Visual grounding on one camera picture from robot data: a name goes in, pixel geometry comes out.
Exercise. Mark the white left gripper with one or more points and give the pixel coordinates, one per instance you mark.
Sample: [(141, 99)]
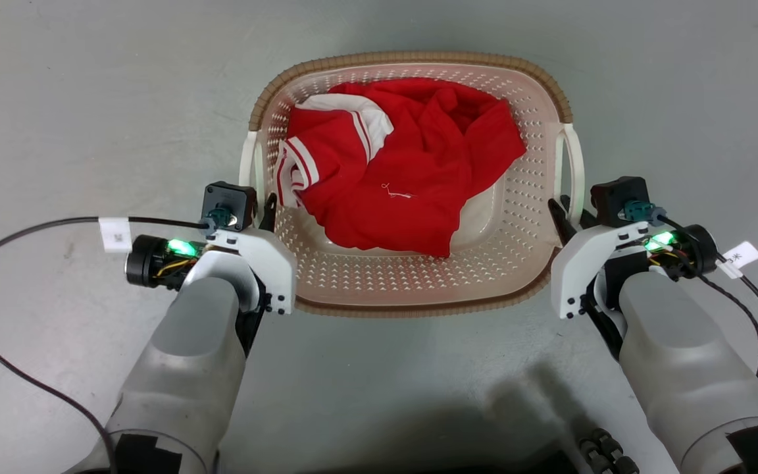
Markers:
[(267, 260)]

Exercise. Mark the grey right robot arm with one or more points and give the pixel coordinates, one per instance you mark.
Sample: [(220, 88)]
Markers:
[(688, 368)]

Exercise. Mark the beige plastic laundry basket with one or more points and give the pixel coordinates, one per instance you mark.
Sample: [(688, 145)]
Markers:
[(418, 283)]

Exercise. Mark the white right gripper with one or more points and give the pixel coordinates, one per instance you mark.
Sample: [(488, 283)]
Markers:
[(580, 263)]

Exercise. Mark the red garment with white stripes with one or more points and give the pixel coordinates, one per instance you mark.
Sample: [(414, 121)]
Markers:
[(412, 171)]

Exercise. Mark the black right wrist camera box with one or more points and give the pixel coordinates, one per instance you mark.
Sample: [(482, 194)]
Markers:
[(616, 194)]

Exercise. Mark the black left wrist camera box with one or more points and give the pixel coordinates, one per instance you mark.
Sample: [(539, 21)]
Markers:
[(229, 201)]

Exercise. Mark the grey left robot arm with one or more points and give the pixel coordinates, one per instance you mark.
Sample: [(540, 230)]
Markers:
[(185, 368)]

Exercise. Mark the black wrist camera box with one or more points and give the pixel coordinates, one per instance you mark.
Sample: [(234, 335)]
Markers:
[(616, 194), (229, 201)]

